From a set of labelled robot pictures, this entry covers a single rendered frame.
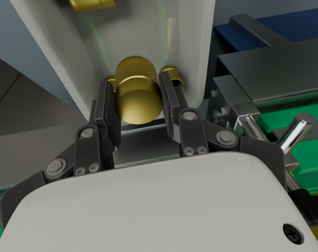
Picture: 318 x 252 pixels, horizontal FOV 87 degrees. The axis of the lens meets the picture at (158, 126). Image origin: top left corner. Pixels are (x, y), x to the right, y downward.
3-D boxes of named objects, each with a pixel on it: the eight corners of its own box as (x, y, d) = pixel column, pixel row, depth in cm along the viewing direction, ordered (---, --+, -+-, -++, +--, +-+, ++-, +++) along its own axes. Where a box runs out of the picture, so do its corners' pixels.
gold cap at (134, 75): (110, 59, 13) (106, 92, 10) (154, 52, 13) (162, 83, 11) (121, 94, 16) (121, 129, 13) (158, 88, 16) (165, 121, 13)
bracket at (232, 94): (202, 121, 32) (215, 152, 27) (207, 78, 25) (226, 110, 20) (220, 117, 32) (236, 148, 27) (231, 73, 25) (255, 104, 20)
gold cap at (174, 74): (188, 80, 25) (181, 65, 28) (165, 77, 24) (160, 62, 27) (180, 99, 27) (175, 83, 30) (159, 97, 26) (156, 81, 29)
